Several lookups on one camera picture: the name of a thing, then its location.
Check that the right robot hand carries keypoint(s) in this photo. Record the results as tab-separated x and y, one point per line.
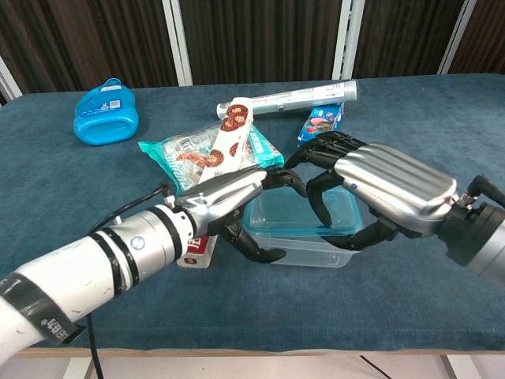
394	181

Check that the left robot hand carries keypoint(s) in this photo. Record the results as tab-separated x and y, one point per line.
221	193

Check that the teal plastic container lid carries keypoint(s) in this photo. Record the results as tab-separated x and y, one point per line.
284	213

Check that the clear plastic container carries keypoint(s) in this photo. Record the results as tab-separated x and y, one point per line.
307	254

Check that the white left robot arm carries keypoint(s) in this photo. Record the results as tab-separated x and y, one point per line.
79	272

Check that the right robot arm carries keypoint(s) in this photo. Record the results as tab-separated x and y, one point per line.
481	237

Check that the long white cookie-print box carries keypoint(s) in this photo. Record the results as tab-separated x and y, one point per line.
230	134

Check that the blue cookie box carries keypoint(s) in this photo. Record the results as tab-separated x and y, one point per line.
319	124

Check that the teal snack bag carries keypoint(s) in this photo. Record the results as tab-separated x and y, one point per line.
177	158

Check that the blue table cloth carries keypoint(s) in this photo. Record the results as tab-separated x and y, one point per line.
276	308

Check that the blue detergent pump bottle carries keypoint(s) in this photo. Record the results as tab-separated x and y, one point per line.
104	120

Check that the white frame post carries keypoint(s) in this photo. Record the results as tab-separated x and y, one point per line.
349	37
8	81
455	35
177	39

